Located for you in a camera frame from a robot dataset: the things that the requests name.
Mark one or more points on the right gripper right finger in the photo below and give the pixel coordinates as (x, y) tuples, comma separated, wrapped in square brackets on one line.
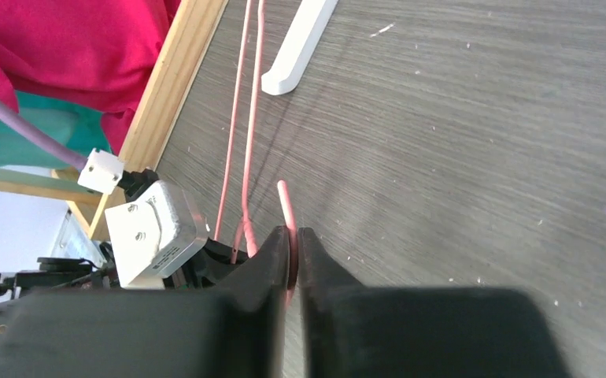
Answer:
[(355, 330)]

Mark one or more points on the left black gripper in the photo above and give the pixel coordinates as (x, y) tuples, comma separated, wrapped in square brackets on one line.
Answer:
[(207, 267)]

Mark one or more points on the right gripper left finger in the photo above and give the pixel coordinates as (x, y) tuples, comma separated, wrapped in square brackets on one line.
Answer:
[(234, 329)]

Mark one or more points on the pink wire hanger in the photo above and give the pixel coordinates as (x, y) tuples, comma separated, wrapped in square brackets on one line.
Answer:
[(245, 229)]

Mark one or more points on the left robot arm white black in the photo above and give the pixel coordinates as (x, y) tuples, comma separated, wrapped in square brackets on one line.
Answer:
[(71, 272)]

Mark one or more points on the wooden clothes rack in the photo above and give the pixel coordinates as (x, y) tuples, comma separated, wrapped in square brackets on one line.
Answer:
[(166, 92)]

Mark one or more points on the teal garment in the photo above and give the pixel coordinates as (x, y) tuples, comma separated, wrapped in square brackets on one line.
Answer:
[(50, 133)]

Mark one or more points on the metal clothes rack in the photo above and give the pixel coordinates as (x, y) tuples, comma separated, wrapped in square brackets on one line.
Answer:
[(298, 46)]

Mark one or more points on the red garment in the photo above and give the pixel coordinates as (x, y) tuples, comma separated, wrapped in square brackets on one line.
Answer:
[(97, 54)]

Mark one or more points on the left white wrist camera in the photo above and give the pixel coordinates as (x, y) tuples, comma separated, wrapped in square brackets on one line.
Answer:
[(155, 235)]

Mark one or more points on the aluminium frame rail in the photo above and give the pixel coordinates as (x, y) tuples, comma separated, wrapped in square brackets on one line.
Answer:
[(73, 242)]

